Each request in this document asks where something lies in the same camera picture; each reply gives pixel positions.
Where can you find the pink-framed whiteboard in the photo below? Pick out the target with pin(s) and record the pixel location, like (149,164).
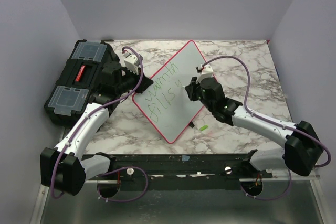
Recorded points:
(165,104)

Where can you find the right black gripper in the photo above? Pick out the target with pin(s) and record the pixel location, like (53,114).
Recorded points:
(191,88)

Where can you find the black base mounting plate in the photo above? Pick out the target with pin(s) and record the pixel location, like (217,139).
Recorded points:
(137,172)

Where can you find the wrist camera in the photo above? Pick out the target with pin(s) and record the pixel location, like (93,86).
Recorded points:
(205,71)
(131,61)

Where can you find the green marker cap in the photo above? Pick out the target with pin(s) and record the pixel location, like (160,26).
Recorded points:
(203,127)

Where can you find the black plastic toolbox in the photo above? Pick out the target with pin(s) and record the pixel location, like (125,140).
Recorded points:
(78,81)

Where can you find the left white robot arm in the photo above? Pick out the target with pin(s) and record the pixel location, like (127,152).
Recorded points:
(99,88)

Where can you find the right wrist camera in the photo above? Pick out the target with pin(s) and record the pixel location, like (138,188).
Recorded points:
(205,71)

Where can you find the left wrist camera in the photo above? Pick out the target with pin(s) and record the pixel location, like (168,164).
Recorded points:
(131,61)

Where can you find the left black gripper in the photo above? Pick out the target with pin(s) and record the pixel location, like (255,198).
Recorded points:
(145,82)

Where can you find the black whiteboard clip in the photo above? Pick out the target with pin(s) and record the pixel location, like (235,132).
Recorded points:
(191,124)

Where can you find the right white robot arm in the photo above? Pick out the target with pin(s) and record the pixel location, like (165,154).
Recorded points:
(298,149)

